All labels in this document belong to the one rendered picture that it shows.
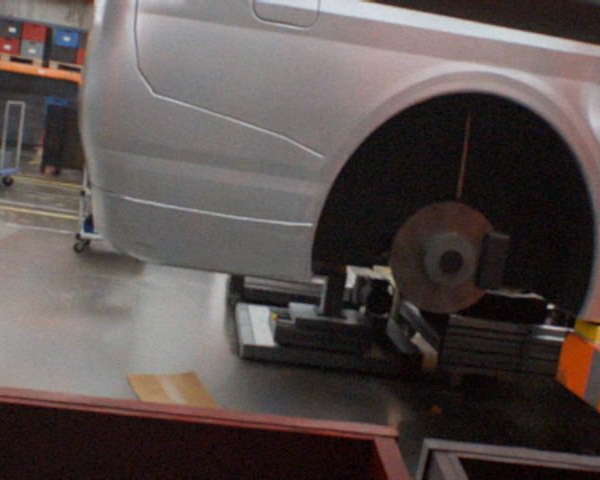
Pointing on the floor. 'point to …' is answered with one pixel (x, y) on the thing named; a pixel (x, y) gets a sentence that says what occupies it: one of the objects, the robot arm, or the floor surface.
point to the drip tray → (590, 442)
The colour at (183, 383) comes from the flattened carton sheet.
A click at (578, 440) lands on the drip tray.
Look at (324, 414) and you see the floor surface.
